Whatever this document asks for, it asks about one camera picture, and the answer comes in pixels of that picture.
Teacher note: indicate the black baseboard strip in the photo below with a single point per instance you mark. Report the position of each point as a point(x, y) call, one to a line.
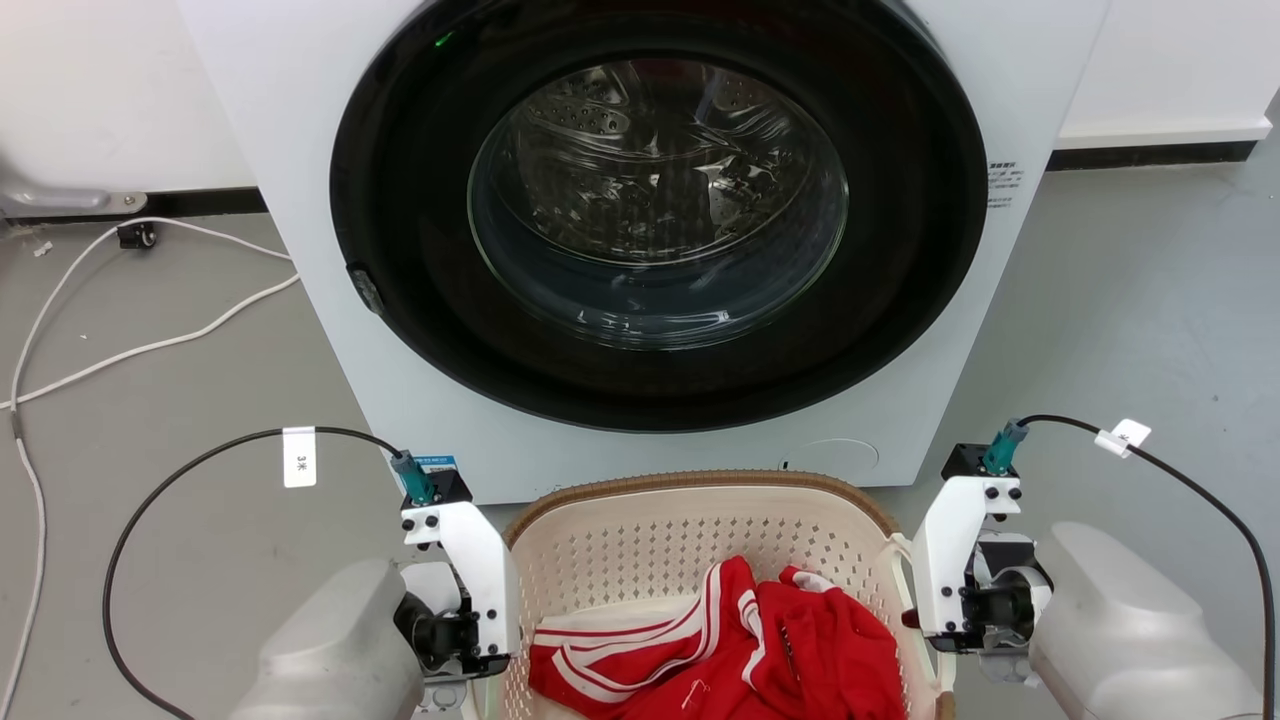
point(205, 202)
point(1150, 155)

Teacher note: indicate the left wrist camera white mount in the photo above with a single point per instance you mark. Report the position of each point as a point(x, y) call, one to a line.
point(480, 560)

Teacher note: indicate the red garment with white stripes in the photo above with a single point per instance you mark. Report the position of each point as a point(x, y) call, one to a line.
point(820, 650)

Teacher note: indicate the small black caster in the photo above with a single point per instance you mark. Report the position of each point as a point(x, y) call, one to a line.
point(136, 236)

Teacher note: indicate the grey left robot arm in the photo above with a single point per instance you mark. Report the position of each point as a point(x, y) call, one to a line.
point(330, 650)

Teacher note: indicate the blue sticker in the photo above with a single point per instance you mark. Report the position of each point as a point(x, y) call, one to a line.
point(438, 464)

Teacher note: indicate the printed text label sticker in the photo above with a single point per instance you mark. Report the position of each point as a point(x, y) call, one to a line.
point(1005, 184)

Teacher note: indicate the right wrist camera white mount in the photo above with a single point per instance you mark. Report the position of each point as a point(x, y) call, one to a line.
point(945, 545)

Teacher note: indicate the black round washer door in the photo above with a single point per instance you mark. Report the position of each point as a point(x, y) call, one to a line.
point(420, 330)

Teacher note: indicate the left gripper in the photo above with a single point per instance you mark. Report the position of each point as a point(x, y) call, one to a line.
point(435, 632)

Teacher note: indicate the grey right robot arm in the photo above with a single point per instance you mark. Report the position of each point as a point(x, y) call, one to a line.
point(1130, 630)

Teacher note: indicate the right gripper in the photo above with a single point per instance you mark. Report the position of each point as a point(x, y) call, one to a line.
point(1005, 600)

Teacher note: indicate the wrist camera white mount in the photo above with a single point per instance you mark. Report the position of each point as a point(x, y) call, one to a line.
point(480, 560)
point(945, 545)

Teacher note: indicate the white front-load washing machine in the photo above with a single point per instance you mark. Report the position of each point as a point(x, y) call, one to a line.
point(330, 360)

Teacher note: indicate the grey metal floor bracket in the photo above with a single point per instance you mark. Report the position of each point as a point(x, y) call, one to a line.
point(60, 196)

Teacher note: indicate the beige perforated laundry basket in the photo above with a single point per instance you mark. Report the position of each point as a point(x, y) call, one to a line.
point(640, 545)

